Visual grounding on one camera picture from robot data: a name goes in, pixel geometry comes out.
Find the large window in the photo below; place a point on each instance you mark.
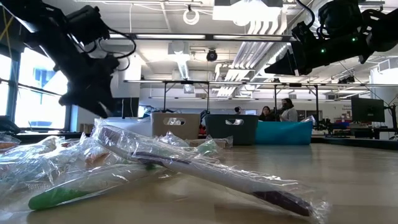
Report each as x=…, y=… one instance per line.
x=31, y=102

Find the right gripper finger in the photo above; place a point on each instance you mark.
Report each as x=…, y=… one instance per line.
x=284, y=67

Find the pile of packaged toothbrushes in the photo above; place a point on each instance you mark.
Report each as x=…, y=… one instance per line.
x=357, y=142

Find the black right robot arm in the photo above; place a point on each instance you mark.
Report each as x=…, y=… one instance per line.
x=373, y=21

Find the black monitor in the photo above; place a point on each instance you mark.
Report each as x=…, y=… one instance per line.
x=127, y=107
x=367, y=109

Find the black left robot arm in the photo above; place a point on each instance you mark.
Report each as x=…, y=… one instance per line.
x=46, y=37

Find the person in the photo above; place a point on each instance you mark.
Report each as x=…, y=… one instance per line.
x=237, y=109
x=289, y=112
x=266, y=114

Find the dark grey plastic bin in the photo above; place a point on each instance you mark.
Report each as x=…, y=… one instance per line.
x=217, y=133

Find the brown cardboard box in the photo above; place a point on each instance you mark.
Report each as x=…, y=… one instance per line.
x=86, y=128

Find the purple toothbrush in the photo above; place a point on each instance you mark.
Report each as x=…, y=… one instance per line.
x=217, y=174

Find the black metal rig frame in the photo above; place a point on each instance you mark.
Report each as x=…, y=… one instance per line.
x=186, y=82

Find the light grey plastic bin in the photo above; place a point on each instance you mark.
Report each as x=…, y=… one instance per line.
x=189, y=130

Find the white plastic bin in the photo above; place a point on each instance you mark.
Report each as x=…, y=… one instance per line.
x=130, y=127

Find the teal plastic bin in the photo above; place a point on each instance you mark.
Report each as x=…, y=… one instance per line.
x=286, y=133

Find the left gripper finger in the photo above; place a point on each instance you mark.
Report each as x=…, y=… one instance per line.
x=90, y=106

